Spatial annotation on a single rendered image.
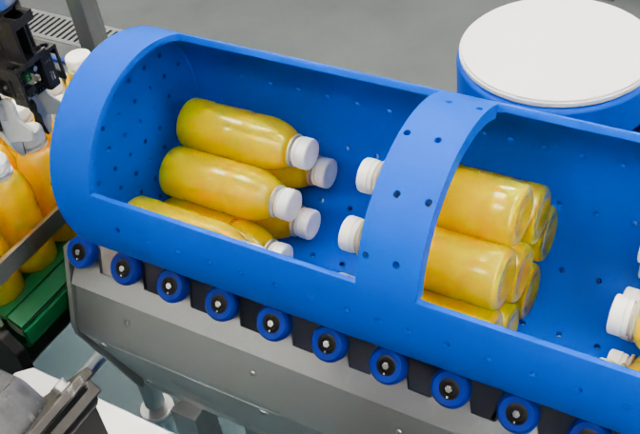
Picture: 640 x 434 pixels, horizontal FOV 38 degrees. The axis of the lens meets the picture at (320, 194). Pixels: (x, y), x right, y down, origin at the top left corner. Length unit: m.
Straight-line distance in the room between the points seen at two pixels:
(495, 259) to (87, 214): 0.47
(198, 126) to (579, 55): 0.55
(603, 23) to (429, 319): 0.68
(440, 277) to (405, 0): 2.72
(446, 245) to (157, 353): 0.48
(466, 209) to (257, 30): 2.64
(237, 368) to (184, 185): 0.24
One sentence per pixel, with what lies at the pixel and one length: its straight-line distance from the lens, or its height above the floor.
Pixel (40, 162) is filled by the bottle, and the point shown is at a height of 1.04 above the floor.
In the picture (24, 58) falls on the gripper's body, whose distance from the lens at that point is 1.17.
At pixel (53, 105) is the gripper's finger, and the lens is 1.27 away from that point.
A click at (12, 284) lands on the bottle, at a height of 0.93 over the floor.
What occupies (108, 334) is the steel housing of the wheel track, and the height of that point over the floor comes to 0.85.
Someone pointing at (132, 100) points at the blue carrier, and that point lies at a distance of 1.18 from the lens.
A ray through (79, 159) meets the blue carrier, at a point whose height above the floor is 1.16.
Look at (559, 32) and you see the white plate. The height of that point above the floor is 1.04.
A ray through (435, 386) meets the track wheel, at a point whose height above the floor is 0.96.
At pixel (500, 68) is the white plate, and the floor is 1.04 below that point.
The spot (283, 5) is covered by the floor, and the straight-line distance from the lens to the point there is 3.65.
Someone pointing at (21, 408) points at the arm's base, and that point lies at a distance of 0.60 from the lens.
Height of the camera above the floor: 1.78
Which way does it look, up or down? 41 degrees down
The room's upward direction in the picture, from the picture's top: 9 degrees counter-clockwise
